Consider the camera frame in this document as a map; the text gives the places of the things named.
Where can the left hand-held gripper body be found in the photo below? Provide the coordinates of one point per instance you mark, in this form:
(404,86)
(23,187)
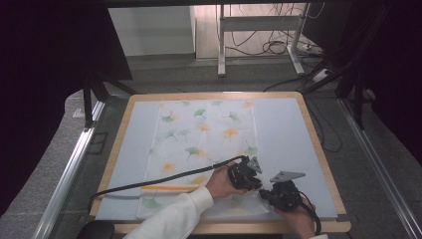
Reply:
(240,174)

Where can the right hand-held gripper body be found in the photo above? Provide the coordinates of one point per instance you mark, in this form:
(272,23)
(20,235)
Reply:
(285,195)

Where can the white mesh leaf-print laundry bag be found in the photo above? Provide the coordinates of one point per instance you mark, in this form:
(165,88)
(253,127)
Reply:
(199,139)

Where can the person's left hand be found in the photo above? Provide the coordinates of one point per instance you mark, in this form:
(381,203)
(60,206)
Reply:
(220,184)

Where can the person's right hand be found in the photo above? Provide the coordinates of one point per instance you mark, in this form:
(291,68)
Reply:
(298,220)

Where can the light blue table mat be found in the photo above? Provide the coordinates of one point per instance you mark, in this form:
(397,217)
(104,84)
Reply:
(288,132)

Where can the black metal stand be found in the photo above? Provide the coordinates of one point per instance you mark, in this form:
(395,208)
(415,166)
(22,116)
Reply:
(89,99)
(358,99)

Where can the white plug adapter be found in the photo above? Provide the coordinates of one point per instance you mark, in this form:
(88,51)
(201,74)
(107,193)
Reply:
(321,75)

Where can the white power strip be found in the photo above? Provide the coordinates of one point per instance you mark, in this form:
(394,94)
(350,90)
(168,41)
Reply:
(310,49)

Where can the white cabinet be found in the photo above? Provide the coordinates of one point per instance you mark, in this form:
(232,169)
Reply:
(152,30)

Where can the aluminium floor rail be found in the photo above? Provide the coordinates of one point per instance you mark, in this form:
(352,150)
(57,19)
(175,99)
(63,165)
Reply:
(375,166)
(69,166)

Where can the white metal desk frame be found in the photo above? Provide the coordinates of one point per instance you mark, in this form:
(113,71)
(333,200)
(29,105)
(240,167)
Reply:
(258,23)

